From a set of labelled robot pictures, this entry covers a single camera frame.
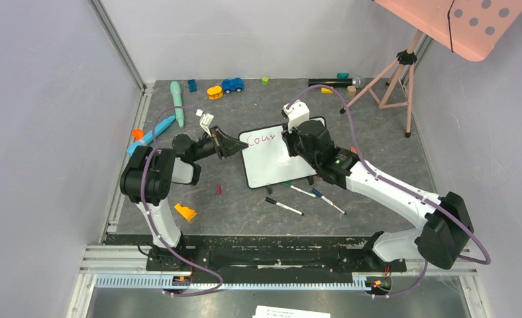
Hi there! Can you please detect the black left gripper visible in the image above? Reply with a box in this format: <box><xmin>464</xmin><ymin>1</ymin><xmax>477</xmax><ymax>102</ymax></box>
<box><xmin>190</xmin><ymin>125</ymin><xmax>248</xmax><ymax>162</ymax></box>

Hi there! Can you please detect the dark blue block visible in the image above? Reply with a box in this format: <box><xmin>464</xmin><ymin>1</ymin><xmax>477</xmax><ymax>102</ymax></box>
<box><xmin>187</xmin><ymin>79</ymin><xmax>198</xmax><ymax>93</ymax></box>

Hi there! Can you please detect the small orange toy piece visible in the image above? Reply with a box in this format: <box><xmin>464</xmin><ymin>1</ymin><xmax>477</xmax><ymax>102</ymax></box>
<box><xmin>131</xmin><ymin>129</ymin><xmax>146</xmax><ymax>141</ymax></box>

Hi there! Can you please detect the beige wooden cube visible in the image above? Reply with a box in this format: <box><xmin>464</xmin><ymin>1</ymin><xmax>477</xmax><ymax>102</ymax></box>
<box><xmin>346</xmin><ymin>85</ymin><xmax>357</xmax><ymax>97</ymax></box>

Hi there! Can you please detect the black whiteboard marker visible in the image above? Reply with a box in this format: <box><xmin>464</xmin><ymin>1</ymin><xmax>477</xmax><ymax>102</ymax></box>
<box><xmin>265</xmin><ymin>197</ymin><xmax>305</xmax><ymax>216</ymax></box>

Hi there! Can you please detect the green whiteboard marker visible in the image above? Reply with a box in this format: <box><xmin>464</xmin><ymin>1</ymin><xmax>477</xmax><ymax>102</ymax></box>
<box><xmin>282</xmin><ymin>182</ymin><xmax>317</xmax><ymax>198</ymax></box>

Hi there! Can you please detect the white whiteboard black frame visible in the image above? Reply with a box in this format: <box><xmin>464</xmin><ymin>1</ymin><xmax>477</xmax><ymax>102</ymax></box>
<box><xmin>238</xmin><ymin>123</ymin><xmax>317</xmax><ymax>189</ymax></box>

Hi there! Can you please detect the mint green toy crayon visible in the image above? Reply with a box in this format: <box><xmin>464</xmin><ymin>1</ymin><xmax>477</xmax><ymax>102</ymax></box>
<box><xmin>170</xmin><ymin>81</ymin><xmax>185</xmax><ymax>128</ymax></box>

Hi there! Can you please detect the blue toy crayon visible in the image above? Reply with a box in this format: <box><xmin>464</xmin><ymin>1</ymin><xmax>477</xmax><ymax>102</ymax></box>
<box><xmin>126</xmin><ymin>115</ymin><xmax>176</xmax><ymax>156</ymax></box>

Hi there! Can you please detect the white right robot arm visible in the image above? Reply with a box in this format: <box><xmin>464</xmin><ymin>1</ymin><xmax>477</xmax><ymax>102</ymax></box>
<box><xmin>282</xmin><ymin>119</ymin><xmax>474</xmax><ymax>270</ymax></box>

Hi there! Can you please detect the black cylinder tube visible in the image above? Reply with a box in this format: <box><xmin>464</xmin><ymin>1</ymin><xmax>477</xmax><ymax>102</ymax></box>
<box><xmin>308</xmin><ymin>78</ymin><xmax>356</xmax><ymax>87</ymax></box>

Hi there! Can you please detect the blue whiteboard marker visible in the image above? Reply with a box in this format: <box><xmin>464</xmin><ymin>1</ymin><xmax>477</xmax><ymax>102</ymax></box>
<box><xmin>311</xmin><ymin>188</ymin><xmax>346</xmax><ymax>215</ymax></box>

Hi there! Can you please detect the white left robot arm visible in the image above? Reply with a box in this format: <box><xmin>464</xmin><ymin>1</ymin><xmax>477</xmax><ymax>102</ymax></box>
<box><xmin>119</xmin><ymin>126</ymin><xmax>248</xmax><ymax>270</ymax></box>

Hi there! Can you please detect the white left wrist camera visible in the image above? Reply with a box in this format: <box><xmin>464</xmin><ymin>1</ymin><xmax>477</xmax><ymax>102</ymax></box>
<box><xmin>195</xmin><ymin>109</ymin><xmax>214</xmax><ymax>137</ymax></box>

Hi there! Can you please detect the teal block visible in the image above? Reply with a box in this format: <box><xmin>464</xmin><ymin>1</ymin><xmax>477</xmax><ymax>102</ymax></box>
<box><xmin>337</xmin><ymin>72</ymin><xmax>349</xmax><ymax>79</ymax></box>

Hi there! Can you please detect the pink music stand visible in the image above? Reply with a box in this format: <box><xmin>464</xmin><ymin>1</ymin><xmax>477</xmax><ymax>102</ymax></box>
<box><xmin>340</xmin><ymin>0</ymin><xmax>522</xmax><ymax>137</ymax></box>

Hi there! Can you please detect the blue toy car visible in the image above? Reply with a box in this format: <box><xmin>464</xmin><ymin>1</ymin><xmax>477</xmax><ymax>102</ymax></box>
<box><xmin>221</xmin><ymin>78</ymin><xmax>244</xmax><ymax>94</ymax></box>

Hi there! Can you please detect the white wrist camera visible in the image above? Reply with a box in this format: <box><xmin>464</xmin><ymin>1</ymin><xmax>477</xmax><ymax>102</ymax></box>
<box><xmin>195</xmin><ymin>109</ymin><xmax>214</xmax><ymax>137</ymax></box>
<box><xmin>282</xmin><ymin>99</ymin><xmax>310</xmax><ymax>133</ymax></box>

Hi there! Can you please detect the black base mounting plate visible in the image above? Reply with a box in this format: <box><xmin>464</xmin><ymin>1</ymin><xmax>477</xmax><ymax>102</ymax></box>
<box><xmin>146</xmin><ymin>235</ymin><xmax>407</xmax><ymax>284</ymax></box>

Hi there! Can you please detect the white printed paper sheet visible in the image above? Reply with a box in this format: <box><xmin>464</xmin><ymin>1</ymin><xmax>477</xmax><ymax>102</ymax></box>
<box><xmin>252</xmin><ymin>305</ymin><xmax>331</xmax><ymax>318</ymax></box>

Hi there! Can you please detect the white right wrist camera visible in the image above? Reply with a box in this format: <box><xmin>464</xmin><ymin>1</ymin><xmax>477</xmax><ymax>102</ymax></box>
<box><xmin>282</xmin><ymin>99</ymin><xmax>310</xmax><ymax>133</ymax></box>

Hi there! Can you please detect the orange wedge block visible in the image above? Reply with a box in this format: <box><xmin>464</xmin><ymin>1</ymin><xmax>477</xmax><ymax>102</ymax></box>
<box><xmin>174</xmin><ymin>203</ymin><xmax>197</xmax><ymax>222</ymax></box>

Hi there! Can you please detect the yellow orange oval toy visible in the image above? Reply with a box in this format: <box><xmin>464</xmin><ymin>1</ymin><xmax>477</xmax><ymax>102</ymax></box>
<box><xmin>207</xmin><ymin>85</ymin><xmax>224</xmax><ymax>100</ymax></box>

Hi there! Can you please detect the white slotted cable duct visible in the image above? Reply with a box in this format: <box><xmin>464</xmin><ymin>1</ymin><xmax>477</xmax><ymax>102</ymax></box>
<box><xmin>94</xmin><ymin>274</ymin><xmax>371</xmax><ymax>292</ymax></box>

